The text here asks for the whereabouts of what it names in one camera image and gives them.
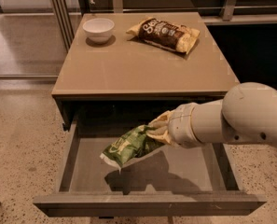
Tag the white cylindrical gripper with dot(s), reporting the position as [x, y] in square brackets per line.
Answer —
[180, 125]

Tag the green jalapeno chip bag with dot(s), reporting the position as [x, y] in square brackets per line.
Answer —
[132, 144]

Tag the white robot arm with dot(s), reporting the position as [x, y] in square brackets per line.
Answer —
[246, 115]

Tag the open grey top drawer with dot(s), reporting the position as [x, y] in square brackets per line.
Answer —
[169, 182]

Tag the tan cabinet with glass top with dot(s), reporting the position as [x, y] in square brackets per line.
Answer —
[125, 68]

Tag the brown and yellow chip bag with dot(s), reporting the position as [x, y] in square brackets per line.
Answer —
[165, 35]

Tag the white ceramic bowl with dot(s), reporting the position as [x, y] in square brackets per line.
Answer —
[98, 30]

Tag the metal railing frame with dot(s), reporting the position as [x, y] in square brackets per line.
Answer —
[213, 12]

